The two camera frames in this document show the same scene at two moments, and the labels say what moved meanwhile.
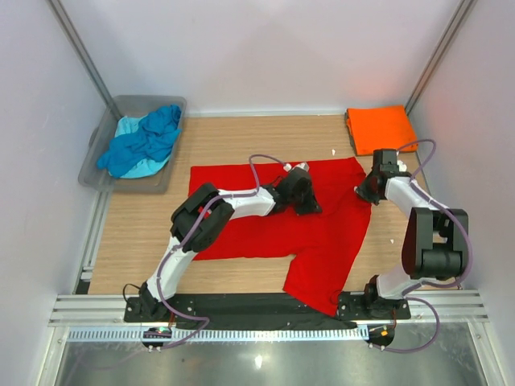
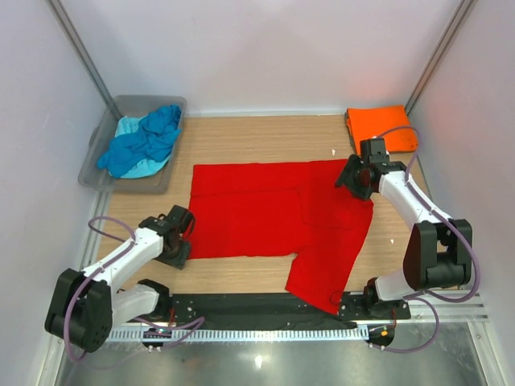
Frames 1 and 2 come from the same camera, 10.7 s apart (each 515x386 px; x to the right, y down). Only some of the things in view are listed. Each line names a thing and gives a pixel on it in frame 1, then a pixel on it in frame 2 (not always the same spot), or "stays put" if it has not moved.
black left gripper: x=312 y=206 to x=179 y=260
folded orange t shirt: x=386 y=128 stays put
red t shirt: x=326 y=251 stays put
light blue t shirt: x=127 y=125 stays put
